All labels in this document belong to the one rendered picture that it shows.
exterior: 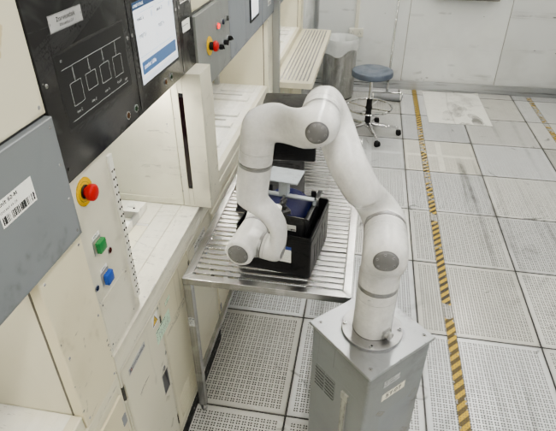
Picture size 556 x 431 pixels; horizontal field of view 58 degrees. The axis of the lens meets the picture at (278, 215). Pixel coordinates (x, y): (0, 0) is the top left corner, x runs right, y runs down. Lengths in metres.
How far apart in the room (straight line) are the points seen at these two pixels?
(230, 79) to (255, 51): 0.24
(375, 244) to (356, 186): 0.16
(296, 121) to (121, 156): 1.00
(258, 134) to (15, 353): 0.75
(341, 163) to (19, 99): 0.71
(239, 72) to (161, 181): 1.45
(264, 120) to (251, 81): 2.06
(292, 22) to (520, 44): 2.55
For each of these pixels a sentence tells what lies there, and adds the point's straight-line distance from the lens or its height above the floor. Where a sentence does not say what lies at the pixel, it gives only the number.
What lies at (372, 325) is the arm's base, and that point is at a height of 0.84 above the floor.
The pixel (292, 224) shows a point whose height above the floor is 0.96.
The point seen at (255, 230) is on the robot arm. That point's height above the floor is 1.10.
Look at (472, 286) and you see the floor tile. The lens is 3.10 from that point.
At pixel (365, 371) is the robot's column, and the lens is 1.52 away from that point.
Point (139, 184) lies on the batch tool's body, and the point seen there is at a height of 0.95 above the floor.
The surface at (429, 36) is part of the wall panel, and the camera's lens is 5.87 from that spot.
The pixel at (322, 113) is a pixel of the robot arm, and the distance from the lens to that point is 1.13.
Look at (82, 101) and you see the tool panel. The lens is 1.17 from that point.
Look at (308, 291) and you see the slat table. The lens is 1.74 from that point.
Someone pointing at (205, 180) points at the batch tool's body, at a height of 1.00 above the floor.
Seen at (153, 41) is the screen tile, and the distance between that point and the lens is 1.52.
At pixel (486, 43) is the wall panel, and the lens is 5.97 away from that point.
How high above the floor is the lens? 1.93
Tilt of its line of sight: 34 degrees down
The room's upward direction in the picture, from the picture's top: straight up
